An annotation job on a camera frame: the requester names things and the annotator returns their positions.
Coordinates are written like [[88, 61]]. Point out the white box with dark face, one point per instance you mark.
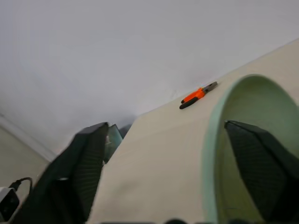
[[8, 203]]

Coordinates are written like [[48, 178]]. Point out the orange and black pliers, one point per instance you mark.
[[194, 95]]

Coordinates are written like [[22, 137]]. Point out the green plate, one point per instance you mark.
[[257, 102]]

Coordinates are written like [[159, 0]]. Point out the dark green object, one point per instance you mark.
[[113, 142]]

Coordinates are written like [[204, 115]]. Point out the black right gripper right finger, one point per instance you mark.
[[261, 168]]

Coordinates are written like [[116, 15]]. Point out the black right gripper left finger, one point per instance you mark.
[[70, 177]]

